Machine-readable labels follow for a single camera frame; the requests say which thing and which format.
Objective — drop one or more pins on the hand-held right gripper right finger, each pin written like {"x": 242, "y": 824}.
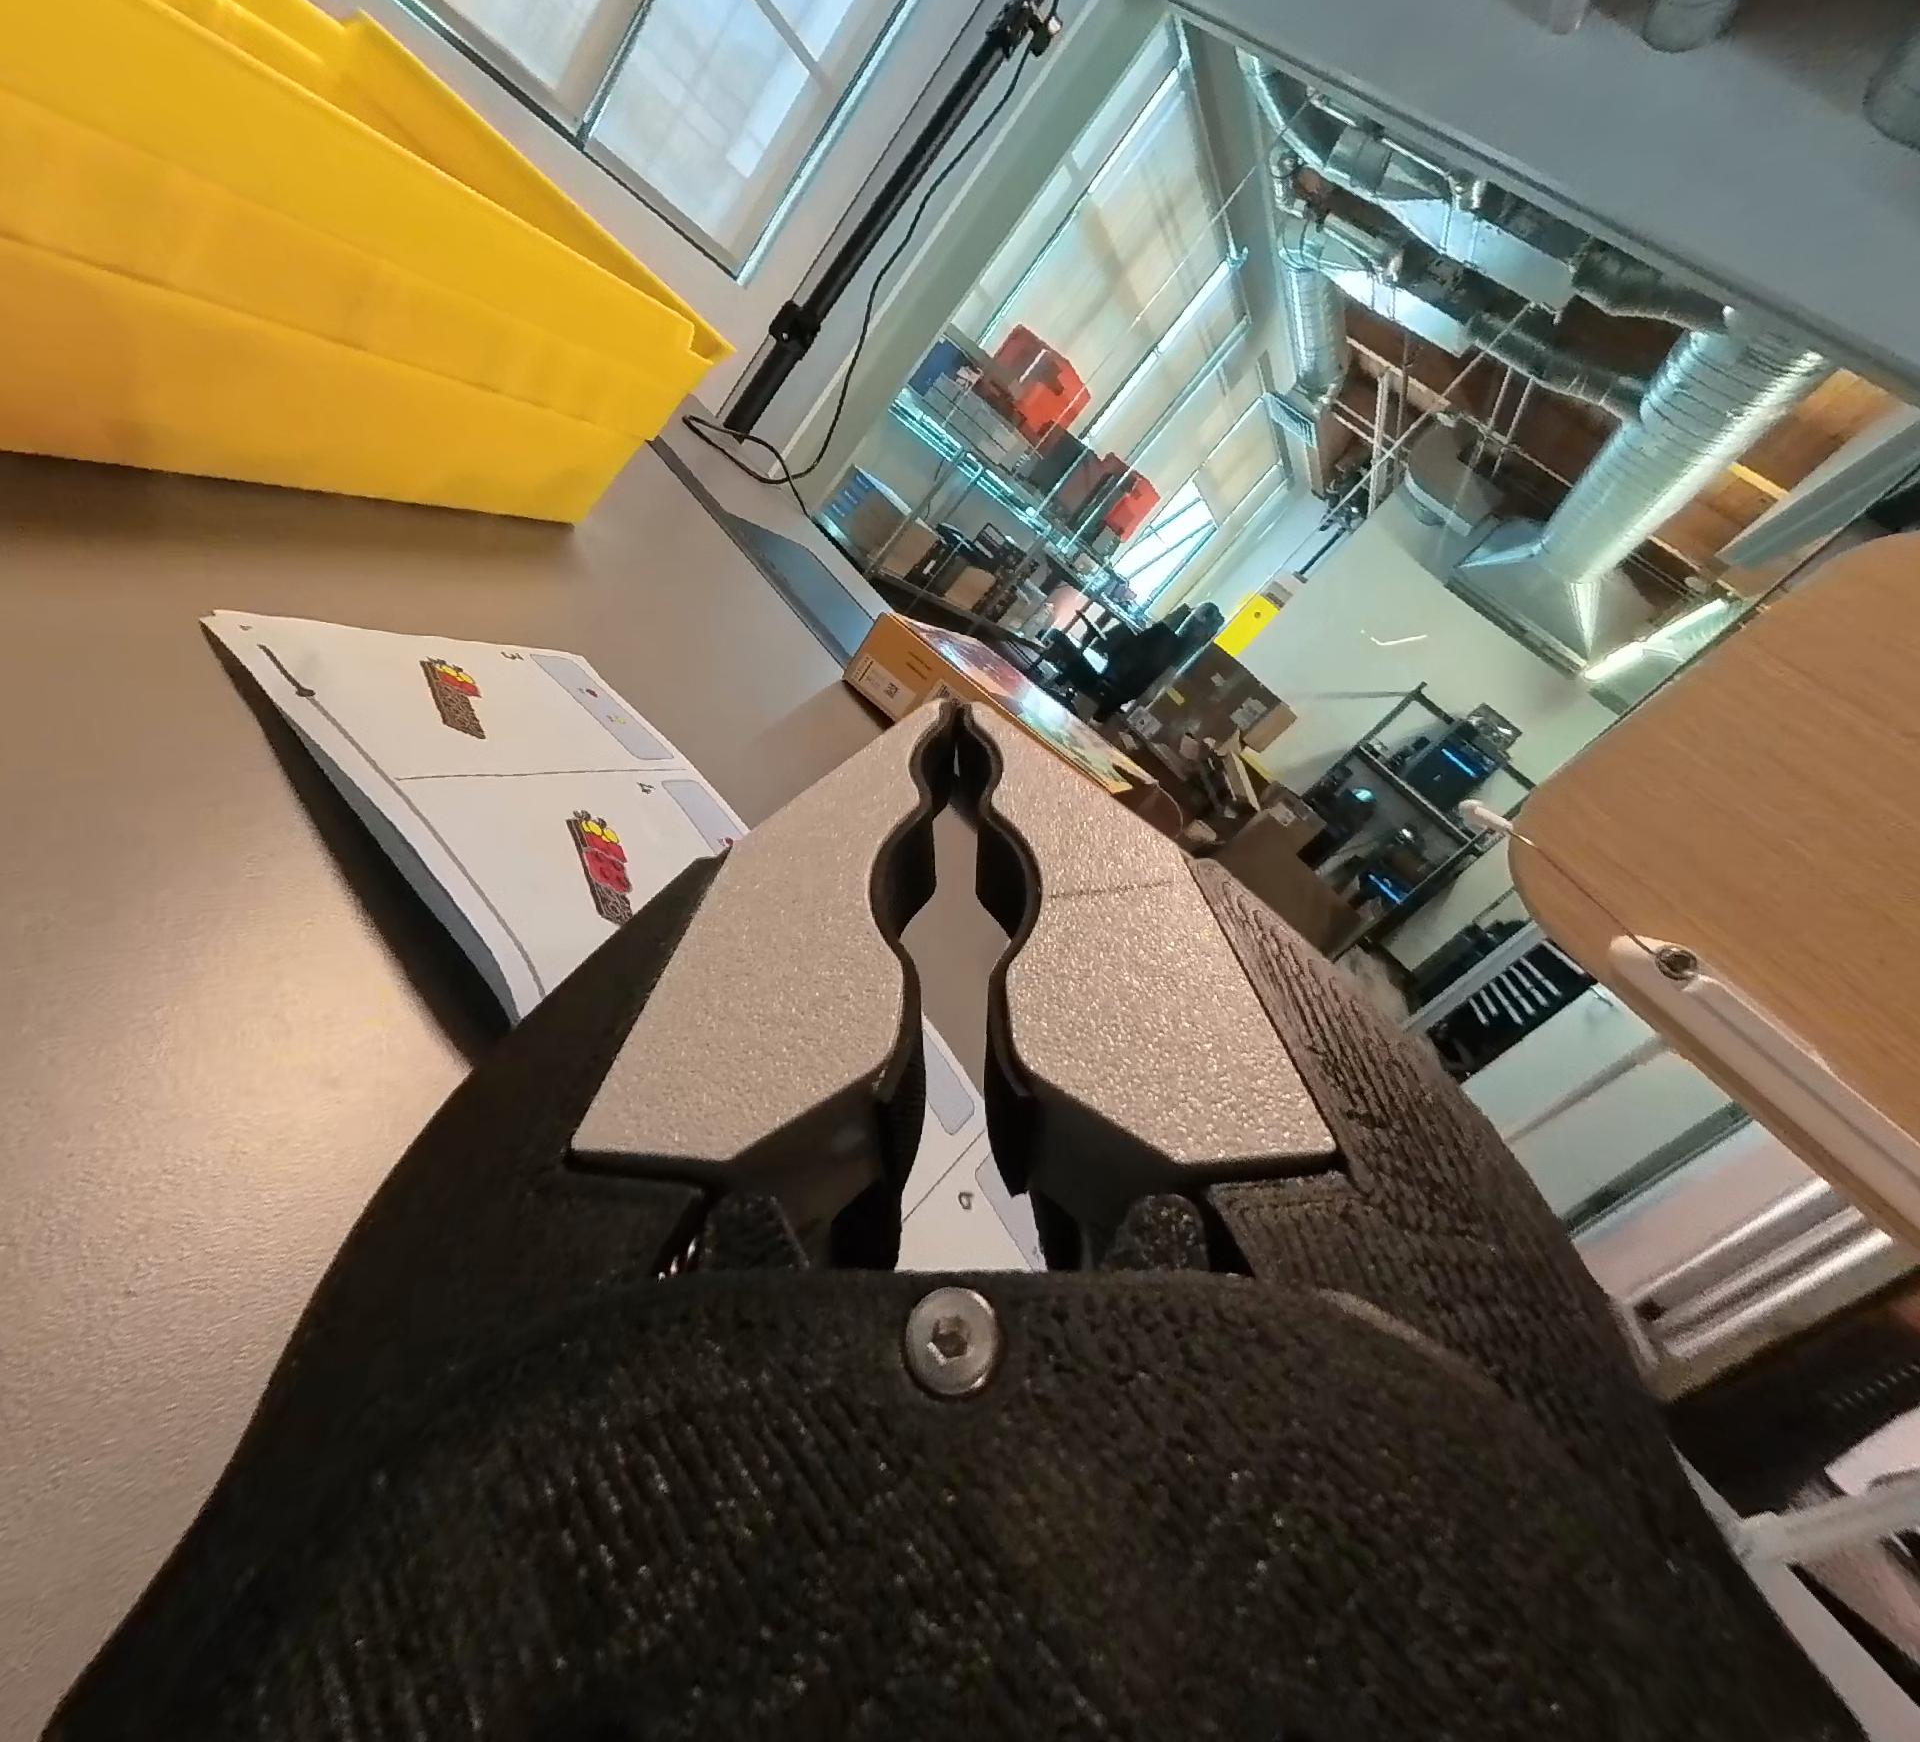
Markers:
{"x": 1184, "y": 1008}

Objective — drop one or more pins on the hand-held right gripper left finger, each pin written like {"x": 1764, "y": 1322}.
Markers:
{"x": 734, "y": 1008}

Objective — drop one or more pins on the lego instruction booklet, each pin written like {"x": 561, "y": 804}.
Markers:
{"x": 497, "y": 783}

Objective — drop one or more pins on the orange lego box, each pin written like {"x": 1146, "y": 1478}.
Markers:
{"x": 959, "y": 668}

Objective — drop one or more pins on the stack of cardboard boxes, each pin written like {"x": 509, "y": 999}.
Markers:
{"x": 1245, "y": 752}

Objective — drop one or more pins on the black equipment rack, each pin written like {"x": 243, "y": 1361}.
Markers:
{"x": 1411, "y": 783}

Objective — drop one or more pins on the black office chair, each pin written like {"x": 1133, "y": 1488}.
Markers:
{"x": 1141, "y": 655}

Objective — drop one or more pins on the yellow sign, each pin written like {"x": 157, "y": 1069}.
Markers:
{"x": 1253, "y": 617}

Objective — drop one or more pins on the orange and black crate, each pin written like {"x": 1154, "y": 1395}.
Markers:
{"x": 1127, "y": 497}
{"x": 1035, "y": 370}

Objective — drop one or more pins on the metal shelf rack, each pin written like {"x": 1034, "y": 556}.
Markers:
{"x": 1019, "y": 452}

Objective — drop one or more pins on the light wooden table board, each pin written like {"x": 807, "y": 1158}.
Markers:
{"x": 1755, "y": 783}

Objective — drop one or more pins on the black stand pole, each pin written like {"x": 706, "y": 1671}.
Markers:
{"x": 899, "y": 166}

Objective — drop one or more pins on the large window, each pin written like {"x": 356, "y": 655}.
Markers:
{"x": 600, "y": 3}

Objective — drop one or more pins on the silver ventilation duct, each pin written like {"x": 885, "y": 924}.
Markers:
{"x": 1680, "y": 422}

